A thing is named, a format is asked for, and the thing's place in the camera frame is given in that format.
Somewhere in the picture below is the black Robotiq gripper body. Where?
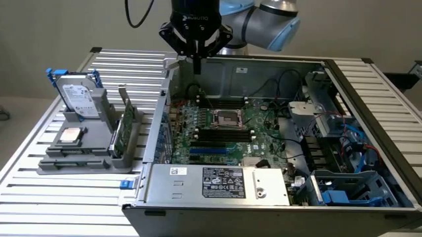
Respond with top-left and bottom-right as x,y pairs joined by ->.
170,0 -> 222,58

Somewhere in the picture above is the black RAM slot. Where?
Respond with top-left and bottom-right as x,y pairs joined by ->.
195,138 -> 257,143
201,96 -> 248,101
197,127 -> 256,132
198,105 -> 249,110
199,102 -> 249,107
197,131 -> 257,136
197,134 -> 257,139
199,99 -> 248,104

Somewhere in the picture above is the green RAM stick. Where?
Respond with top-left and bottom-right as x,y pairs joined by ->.
61,149 -> 98,156

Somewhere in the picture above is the CPU socket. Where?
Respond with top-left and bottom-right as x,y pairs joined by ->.
210,108 -> 245,129

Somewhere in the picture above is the blue disk carrier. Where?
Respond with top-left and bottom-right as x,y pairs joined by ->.
46,68 -> 105,90

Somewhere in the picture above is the silver hard disk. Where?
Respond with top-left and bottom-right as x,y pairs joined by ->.
54,74 -> 102,117

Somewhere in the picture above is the green graphics card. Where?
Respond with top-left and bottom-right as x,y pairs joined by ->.
110,83 -> 139,158

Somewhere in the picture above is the silver metal drive cage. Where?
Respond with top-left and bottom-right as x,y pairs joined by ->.
289,71 -> 364,138

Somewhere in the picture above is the grey parts rack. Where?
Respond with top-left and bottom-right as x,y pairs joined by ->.
37,88 -> 146,176

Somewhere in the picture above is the black expansion slot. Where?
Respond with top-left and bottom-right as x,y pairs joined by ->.
190,142 -> 229,148

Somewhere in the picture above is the green motherboard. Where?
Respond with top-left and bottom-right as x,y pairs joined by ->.
163,97 -> 298,168

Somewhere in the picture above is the blue expansion slot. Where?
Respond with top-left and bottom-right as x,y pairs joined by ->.
189,147 -> 229,154

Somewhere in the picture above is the silver CPU chip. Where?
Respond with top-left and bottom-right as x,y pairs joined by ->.
58,127 -> 89,144

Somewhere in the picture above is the silver chipset heat sink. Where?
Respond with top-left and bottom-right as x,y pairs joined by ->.
242,157 -> 265,167

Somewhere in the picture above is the dark object beside table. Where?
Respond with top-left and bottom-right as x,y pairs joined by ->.
382,60 -> 422,92

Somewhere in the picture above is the silver power supply unit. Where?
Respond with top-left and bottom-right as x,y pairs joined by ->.
143,164 -> 292,207

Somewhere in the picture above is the grey disk bay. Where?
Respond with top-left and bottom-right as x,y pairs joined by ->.
309,169 -> 409,207

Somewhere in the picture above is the blue disk bay latch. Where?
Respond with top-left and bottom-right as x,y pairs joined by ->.
321,190 -> 350,206

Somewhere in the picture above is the open black PC case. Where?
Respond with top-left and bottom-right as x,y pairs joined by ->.
122,55 -> 422,232

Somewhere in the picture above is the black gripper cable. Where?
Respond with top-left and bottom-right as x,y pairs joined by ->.
125,0 -> 157,28

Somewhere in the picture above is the black looped wire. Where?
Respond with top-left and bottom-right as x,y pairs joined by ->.
254,69 -> 304,100

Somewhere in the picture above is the black wire across motherboard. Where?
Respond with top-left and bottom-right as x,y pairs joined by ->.
266,134 -> 312,171

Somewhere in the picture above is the blue SATA wire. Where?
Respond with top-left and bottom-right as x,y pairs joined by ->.
341,122 -> 368,173

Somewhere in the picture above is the red wire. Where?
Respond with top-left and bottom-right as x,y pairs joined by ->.
362,144 -> 384,165

